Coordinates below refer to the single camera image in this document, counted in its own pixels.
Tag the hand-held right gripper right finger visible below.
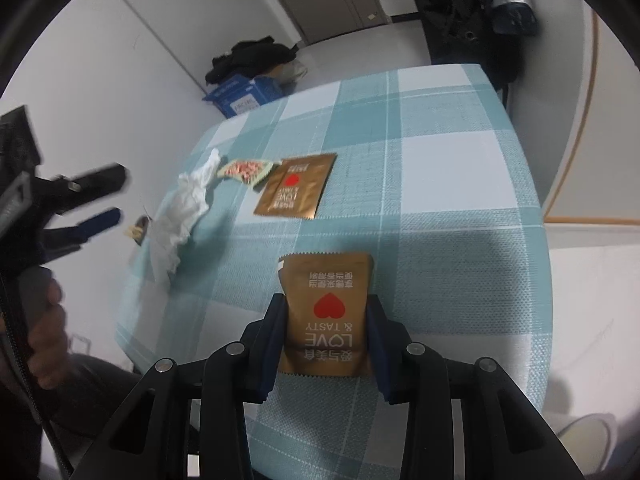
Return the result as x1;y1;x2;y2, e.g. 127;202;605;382
365;294;586;480

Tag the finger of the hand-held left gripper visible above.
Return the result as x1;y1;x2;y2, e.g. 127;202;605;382
47;207;124;263
37;162;127;213

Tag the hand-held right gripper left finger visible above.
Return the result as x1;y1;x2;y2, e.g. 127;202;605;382
70;294;291;480

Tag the brown foil packet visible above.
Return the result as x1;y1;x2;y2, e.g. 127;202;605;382
277;252;374;377
253;152;337;221

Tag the white tissue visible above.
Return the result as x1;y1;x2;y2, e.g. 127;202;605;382
147;149;222;275

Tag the red checked sauce packet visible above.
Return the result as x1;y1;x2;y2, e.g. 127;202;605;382
217;158;278;192

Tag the person's left hand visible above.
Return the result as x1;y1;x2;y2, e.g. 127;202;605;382
27;279;68;391

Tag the grey toothpick holder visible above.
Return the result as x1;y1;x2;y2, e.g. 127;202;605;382
124;215;153;247

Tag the teal checked tablecloth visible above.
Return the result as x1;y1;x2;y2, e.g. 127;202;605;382
114;62;552;480

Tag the blue cardboard box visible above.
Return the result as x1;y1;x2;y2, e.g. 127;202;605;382
202;74;288;120

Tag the person's leg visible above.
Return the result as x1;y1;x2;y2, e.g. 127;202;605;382
45;352;151;480

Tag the pile of black clothes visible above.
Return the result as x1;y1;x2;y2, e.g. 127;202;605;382
205;36;301;86

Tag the white round object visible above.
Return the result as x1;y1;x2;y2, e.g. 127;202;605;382
555;415;631;476

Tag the beige bag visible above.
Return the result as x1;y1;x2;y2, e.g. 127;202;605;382
272;59;308;83

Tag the black jacket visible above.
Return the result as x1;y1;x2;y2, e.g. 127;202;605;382
402;0;521;86

